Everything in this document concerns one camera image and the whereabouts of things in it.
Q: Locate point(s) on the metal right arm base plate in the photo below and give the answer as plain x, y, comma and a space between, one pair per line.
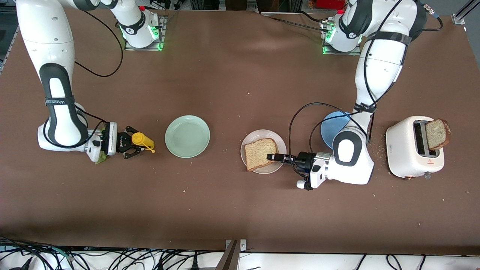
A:
161, 37

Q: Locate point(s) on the beige plate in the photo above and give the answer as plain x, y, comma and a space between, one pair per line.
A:
258, 134

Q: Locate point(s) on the dark metal post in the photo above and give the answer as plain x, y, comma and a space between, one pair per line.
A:
229, 258

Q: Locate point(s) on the yellow mustard squeeze bottle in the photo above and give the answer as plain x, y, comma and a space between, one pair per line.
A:
146, 141

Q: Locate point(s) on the blue plate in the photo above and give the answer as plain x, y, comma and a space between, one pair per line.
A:
330, 129

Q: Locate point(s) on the white toaster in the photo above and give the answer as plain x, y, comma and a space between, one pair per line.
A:
401, 153

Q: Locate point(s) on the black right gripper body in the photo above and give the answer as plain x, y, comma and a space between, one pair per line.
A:
122, 141

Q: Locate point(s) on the mint green plate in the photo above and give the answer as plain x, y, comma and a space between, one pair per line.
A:
187, 137

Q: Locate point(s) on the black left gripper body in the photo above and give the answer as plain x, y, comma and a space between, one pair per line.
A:
304, 159

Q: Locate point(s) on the brown bread slice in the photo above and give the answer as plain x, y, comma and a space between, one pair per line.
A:
437, 134
258, 153

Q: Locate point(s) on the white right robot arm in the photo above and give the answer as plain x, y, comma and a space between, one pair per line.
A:
48, 41

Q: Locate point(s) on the silver table edge bracket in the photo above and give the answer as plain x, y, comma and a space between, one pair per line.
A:
243, 245

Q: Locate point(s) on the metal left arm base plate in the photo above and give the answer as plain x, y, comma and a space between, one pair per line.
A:
326, 50

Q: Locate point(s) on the red box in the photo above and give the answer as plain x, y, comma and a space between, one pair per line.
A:
330, 3

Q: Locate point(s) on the green lettuce leaf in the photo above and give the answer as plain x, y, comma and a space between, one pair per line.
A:
101, 160

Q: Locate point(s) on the aluminium frame rail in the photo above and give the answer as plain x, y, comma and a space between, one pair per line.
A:
12, 47

